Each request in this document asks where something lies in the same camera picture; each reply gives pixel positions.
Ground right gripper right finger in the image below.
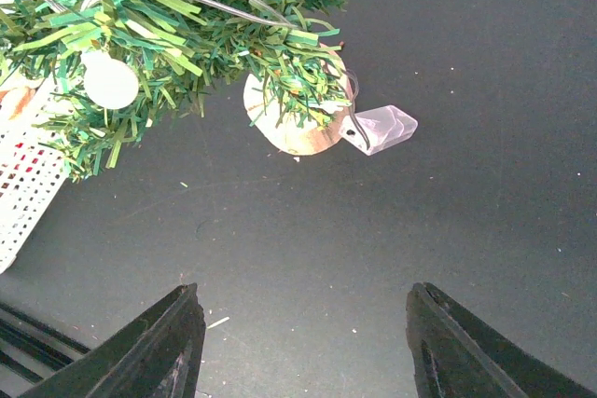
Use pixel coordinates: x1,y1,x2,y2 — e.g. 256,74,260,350
406,282,596,398

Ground small green christmas tree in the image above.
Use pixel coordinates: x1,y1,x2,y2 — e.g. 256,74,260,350
1,0,351,181

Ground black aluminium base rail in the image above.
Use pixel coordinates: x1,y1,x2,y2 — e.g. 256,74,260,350
1,302,90,397

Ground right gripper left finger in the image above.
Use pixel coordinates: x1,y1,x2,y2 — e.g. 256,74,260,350
22,283,206,398

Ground white ball light string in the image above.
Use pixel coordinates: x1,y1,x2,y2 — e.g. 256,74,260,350
0,0,299,110

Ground white perforated plastic basket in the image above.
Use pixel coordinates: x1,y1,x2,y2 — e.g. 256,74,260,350
1,61,65,271

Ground clear light battery box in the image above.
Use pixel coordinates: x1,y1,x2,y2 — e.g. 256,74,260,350
338,69,420,158

